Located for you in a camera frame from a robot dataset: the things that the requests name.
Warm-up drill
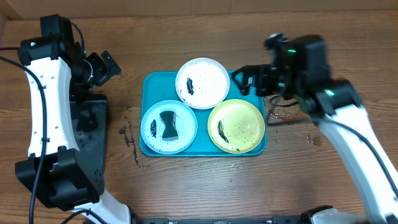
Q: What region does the white plate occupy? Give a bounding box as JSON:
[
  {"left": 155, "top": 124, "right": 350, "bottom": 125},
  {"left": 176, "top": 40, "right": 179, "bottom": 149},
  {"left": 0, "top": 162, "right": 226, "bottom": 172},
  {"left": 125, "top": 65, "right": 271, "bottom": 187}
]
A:
[{"left": 175, "top": 58, "right": 230, "bottom": 110}]

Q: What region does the light blue plate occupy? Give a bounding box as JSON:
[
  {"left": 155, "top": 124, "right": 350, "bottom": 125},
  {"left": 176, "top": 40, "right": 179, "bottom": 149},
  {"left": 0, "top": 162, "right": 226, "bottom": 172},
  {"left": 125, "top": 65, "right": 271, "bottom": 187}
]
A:
[{"left": 140, "top": 100, "right": 198, "bottom": 155}]

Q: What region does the dark green sponge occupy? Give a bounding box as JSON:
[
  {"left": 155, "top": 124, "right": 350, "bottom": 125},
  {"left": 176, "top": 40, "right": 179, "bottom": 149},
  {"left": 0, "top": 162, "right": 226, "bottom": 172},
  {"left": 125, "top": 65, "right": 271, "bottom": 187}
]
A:
[{"left": 160, "top": 111, "right": 178, "bottom": 141}]

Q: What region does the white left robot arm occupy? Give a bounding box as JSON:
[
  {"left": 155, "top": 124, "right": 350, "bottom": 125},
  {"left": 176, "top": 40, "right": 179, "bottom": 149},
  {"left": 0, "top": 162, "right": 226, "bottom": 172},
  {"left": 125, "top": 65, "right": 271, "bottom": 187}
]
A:
[{"left": 15, "top": 14, "right": 137, "bottom": 223}]

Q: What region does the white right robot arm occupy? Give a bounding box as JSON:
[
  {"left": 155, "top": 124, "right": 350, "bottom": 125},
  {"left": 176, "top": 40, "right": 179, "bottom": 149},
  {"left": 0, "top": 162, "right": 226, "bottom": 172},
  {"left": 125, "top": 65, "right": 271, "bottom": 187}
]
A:
[{"left": 236, "top": 34, "right": 397, "bottom": 223}]

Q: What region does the black water tray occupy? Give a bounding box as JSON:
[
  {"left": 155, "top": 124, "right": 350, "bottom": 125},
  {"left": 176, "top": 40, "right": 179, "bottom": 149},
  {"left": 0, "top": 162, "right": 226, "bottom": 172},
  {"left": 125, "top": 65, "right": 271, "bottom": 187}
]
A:
[{"left": 70, "top": 94, "right": 109, "bottom": 187}]

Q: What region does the yellow-rimmed plate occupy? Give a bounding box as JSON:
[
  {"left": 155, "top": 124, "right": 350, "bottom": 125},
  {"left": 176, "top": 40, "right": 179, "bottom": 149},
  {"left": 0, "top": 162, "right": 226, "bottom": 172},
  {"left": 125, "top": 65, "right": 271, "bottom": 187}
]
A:
[{"left": 208, "top": 99, "right": 266, "bottom": 154}]

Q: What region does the cardboard backdrop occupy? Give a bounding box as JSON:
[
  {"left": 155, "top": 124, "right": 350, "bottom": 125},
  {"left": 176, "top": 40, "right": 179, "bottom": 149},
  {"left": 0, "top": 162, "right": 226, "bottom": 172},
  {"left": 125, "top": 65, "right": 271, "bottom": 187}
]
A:
[{"left": 1, "top": 0, "right": 397, "bottom": 20}]

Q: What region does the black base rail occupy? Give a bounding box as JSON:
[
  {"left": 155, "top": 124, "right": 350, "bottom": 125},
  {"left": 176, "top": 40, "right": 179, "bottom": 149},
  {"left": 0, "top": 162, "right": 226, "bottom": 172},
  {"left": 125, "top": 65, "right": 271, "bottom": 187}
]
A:
[{"left": 139, "top": 215, "right": 303, "bottom": 224}]

